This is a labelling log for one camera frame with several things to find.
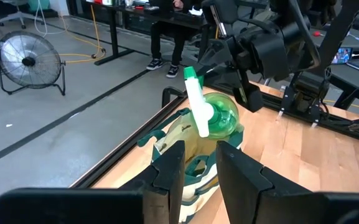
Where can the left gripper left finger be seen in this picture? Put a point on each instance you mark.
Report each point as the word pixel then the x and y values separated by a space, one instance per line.
pixel 166 180

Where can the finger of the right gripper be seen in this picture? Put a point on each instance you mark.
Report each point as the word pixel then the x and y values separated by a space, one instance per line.
pixel 213 57
pixel 249 93

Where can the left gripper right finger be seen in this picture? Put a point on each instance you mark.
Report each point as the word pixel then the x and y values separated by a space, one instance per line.
pixel 244 186

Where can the beige green gardening bag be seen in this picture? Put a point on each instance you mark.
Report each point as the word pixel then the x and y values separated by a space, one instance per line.
pixel 198 183

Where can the green spray bottle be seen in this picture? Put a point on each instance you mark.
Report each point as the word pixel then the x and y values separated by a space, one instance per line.
pixel 222 116

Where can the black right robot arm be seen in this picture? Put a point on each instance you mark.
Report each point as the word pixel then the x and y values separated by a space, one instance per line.
pixel 338 37

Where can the white crumpled paper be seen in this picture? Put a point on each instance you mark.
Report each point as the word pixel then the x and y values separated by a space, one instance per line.
pixel 195 11

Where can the person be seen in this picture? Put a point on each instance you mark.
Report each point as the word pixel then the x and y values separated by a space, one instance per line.
pixel 163 37

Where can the phone with lit screen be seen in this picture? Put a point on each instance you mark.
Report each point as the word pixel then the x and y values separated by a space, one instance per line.
pixel 342 56

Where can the dark grey desk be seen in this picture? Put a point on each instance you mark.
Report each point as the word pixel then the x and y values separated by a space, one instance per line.
pixel 356 81

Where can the black office desk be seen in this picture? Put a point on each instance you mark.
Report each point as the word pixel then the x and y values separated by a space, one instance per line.
pixel 114 34

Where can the black floor fan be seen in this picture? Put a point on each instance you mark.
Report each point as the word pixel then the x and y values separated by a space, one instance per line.
pixel 28 60

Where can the grey office chair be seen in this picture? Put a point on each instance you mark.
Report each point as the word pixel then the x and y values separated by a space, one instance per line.
pixel 19 15

